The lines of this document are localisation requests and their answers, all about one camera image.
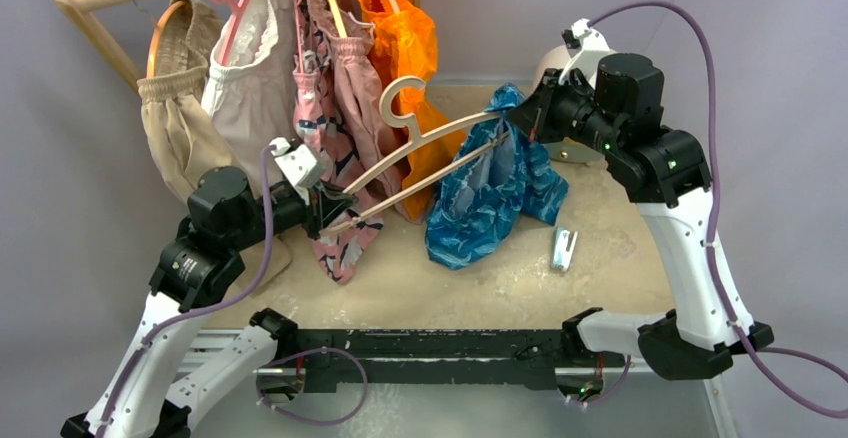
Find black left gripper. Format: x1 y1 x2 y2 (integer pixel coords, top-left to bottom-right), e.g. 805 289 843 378
229 175 358 250

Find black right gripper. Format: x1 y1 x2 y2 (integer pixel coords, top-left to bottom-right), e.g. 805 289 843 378
507 70 625 157

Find blue leaf-print shorts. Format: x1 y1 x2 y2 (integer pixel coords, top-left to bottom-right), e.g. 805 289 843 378
425 117 569 270

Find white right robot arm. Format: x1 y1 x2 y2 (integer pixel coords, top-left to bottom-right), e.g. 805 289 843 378
506 53 774 381

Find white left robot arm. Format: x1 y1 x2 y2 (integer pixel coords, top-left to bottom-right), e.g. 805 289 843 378
60 166 354 437

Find pink navy patterned shorts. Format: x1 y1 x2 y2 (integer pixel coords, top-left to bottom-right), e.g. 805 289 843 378
293 0 384 284

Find dusty pink shorts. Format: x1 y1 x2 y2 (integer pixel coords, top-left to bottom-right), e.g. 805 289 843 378
306 0 404 178

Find white shorts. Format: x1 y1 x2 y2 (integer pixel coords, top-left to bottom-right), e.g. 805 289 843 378
201 0 297 193

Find beige shorts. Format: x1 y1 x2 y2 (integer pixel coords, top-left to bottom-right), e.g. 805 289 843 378
136 0 293 293

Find orange shorts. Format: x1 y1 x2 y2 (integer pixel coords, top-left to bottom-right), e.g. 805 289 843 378
357 0 466 189

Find orange hanger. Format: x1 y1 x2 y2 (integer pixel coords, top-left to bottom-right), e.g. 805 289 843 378
146 0 187 78

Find thin pink hanger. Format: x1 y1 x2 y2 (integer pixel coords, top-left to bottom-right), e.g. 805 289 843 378
291 0 305 73

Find round pastel drawer box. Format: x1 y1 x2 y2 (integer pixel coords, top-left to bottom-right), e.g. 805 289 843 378
534 45 614 165

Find light blue stapler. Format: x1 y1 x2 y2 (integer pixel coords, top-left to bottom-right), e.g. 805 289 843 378
550 226 579 272

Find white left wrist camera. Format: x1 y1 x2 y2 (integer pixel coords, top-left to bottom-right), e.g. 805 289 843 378
270 137 325 188

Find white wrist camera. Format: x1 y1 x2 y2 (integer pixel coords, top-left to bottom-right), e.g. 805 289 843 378
559 18 615 87
270 137 325 188

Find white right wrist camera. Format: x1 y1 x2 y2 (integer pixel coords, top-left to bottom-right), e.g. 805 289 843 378
559 18 615 87

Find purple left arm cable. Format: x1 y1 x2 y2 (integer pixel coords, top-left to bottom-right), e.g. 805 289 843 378
92 145 280 438

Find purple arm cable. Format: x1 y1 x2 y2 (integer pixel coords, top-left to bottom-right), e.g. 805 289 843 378
92 145 280 438
586 0 848 420

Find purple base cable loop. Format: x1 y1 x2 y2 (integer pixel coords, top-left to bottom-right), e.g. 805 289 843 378
254 347 369 428

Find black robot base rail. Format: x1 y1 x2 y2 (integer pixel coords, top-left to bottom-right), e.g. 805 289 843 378
249 308 625 394

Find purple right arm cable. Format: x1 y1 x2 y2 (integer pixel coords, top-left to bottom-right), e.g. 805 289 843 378
586 0 848 420

